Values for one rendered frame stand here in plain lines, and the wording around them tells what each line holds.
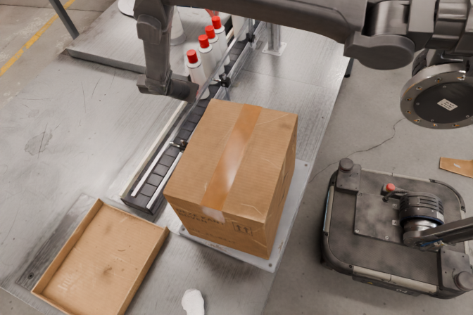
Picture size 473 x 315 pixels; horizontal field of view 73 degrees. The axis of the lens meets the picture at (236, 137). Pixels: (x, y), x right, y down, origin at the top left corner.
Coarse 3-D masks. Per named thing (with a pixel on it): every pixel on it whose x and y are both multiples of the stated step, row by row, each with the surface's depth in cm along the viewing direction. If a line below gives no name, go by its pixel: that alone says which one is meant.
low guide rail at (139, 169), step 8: (232, 32) 138; (184, 104) 117; (176, 112) 114; (168, 128) 111; (160, 136) 108; (152, 152) 106; (144, 160) 103; (136, 168) 102; (136, 176) 101; (128, 184) 98; (120, 192) 97
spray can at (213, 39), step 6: (210, 30) 112; (210, 36) 113; (216, 36) 116; (210, 42) 115; (216, 42) 115; (216, 48) 117; (216, 54) 119; (216, 60) 121; (222, 66) 125; (222, 72) 127
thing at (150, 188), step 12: (240, 48) 136; (228, 72) 128; (216, 84) 125; (204, 108) 118; (192, 120) 115; (168, 132) 113; (180, 132) 113; (168, 156) 107; (144, 168) 105; (156, 168) 105; (168, 168) 104; (156, 180) 102; (132, 192) 101; (144, 192) 100; (144, 204) 98
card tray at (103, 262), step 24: (96, 216) 102; (120, 216) 101; (72, 240) 96; (96, 240) 97; (120, 240) 96; (144, 240) 96; (72, 264) 94; (96, 264) 93; (120, 264) 92; (144, 264) 88; (48, 288) 91; (72, 288) 90; (96, 288) 89; (120, 288) 88; (72, 312) 86; (96, 312) 85; (120, 312) 83
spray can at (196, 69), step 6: (192, 54) 105; (192, 60) 107; (198, 60) 109; (192, 66) 108; (198, 66) 108; (192, 72) 110; (198, 72) 110; (192, 78) 112; (198, 78) 112; (204, 78) 114; (198, 90) 117; (204, 96) 119
